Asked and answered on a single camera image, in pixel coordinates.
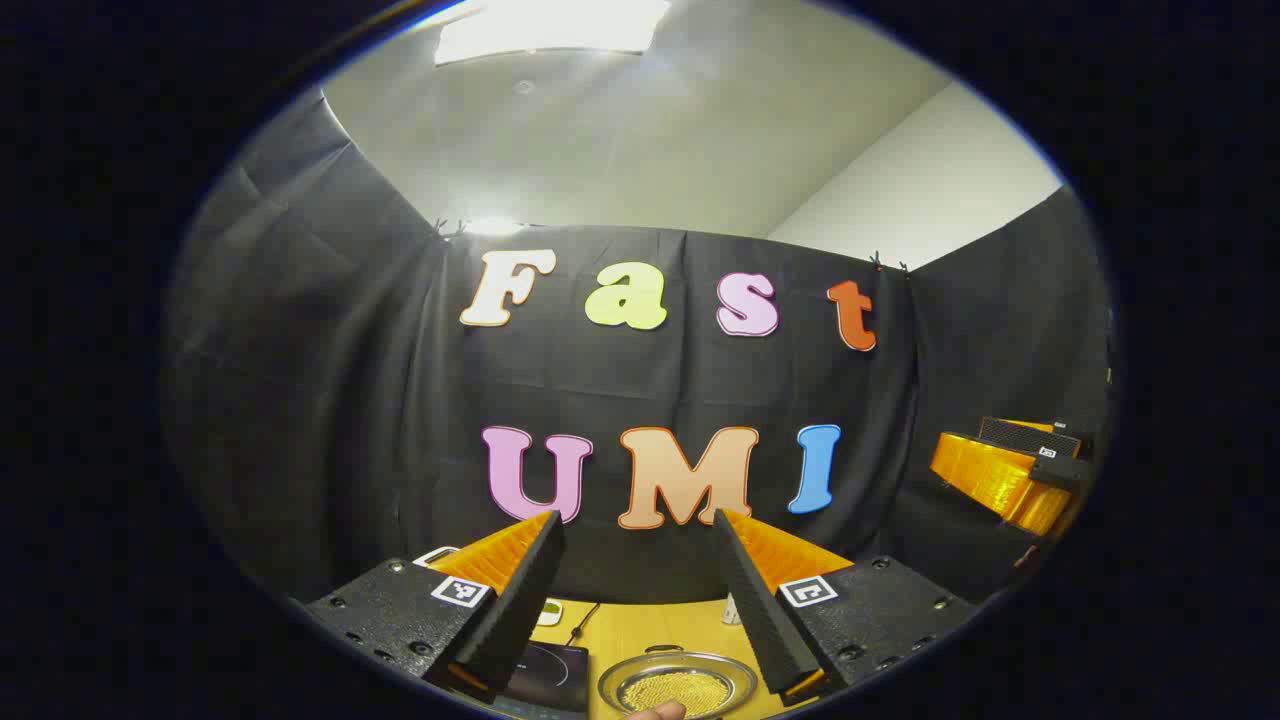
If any black induction cooktop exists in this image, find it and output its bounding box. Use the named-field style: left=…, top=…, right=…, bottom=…
left=500, top=640, right=591, bottom=716

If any pile of yellow soybeans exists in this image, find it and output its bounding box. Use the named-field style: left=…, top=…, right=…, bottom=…
left=620, top=670, right=736, bottom=717

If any stainless steel pot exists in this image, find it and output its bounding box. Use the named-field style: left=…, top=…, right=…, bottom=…
left=598, top=645, right=758, bottom=720

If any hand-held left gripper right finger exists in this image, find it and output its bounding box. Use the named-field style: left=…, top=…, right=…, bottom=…
left=712, top=507, right=977, bottom=707

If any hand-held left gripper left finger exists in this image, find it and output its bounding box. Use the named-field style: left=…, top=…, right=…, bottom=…
left=305, top=510, right=567, bottom=703

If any ceiling light panel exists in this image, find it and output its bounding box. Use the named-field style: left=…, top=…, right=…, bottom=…
left=435, top=0, right=671, bottom=67

